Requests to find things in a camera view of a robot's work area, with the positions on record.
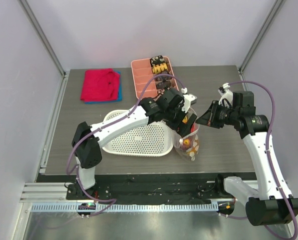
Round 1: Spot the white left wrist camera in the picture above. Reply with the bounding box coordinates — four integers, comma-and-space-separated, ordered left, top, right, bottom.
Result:
181, 87, 197, 113

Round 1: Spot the pink divided organizer tray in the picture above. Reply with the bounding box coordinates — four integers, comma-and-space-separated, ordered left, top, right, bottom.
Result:
130, 55, 178, 100

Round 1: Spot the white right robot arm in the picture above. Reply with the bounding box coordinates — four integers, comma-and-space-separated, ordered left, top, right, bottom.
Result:
196, 91, 298, 226

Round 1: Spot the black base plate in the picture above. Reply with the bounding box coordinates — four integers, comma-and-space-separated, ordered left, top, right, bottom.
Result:
66, 173, 233, 205

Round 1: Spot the white perforated plastic basket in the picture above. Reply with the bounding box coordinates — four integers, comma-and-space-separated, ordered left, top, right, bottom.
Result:
102, 122, 173, 157

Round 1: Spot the blue folded cloth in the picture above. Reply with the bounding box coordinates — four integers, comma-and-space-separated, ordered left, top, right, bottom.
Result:
84, 78, 123, 104

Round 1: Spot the white slotted cable duct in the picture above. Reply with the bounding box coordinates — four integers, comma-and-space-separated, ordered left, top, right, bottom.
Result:
31, 202, 218, 213

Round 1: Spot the magenta folded cloth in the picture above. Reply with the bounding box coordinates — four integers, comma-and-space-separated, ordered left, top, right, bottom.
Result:
80, 68, 120, 103

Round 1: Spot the black patterned rolled sock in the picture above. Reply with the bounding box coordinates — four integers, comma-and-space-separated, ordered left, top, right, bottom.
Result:
156, 81, 172, 90

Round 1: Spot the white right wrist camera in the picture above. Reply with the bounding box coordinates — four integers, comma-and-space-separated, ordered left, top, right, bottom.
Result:
218, 83, 233, 108

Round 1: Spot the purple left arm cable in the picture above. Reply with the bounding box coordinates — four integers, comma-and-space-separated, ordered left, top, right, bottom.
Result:
66, 73, 188, 216

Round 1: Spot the yellow black rolled sock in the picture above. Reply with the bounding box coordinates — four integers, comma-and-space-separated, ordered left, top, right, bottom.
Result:
151, 63, 168, 74

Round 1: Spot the orange toy pineapple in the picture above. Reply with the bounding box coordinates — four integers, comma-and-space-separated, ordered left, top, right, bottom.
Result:
180, 142, 199, 159

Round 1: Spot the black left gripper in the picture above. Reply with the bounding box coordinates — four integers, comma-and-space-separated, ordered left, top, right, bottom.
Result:
163, 104, 196, 137

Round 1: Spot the dark red apple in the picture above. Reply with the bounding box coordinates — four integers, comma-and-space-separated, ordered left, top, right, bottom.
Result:
181, 137, 194, 152

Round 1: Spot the black floral rolled sock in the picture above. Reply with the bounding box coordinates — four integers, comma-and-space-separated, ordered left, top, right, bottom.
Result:
150, 55, 165, 67

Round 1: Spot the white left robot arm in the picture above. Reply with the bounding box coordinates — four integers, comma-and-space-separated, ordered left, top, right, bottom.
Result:
70, 88, 197, 200

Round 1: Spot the bright red apple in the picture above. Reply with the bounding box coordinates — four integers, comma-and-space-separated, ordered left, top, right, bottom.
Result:
190, 124, 196, 133

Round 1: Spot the dark brown rolled sock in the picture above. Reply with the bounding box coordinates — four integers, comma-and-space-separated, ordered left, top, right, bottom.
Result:
155, 73, 172, 82

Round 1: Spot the clear polka dot zip bag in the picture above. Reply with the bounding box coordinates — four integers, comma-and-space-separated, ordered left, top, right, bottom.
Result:
173, 107, 201, 162

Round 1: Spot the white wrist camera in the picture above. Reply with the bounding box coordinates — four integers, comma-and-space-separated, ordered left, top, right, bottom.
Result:
218, 83, 233, 108
181, 87, 197, 113

